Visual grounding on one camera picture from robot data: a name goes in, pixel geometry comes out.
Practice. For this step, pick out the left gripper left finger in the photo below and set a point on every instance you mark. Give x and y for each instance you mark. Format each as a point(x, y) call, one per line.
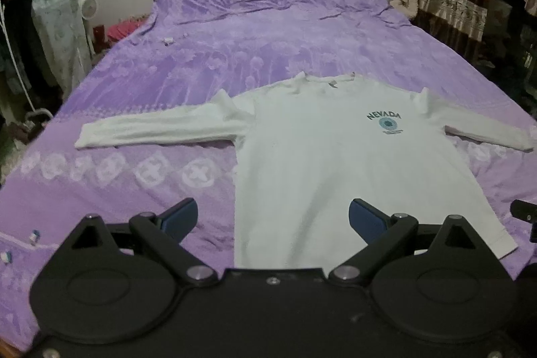
point(160, 236)

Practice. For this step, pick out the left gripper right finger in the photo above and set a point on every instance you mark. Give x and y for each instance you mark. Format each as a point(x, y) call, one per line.
point(387, 237)

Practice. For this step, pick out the white Nevada long-sleeve shirt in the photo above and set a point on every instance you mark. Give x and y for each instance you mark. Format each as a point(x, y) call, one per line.
point(306, 147)

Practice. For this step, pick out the open wardrobe with clothes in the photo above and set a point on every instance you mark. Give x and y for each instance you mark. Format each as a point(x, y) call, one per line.
point(507, 54)

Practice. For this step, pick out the small blue white clip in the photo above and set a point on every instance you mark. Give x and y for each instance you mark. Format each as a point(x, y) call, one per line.
point(34, 237)

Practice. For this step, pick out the small white clip at edge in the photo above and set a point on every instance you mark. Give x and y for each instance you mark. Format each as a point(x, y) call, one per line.
point(6, 257)

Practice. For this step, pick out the purple patterned bed sheet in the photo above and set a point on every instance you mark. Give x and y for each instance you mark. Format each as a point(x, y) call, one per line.
point(231, 45)

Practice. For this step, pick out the red item beside bed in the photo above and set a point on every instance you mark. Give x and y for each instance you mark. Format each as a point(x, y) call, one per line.
point(106, 37)

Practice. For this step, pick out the white standing fan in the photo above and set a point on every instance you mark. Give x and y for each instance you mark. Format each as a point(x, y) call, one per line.
point(88, 10)

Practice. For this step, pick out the light blue covered garment rack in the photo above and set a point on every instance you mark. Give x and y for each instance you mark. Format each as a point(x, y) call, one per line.
point(63, 37)

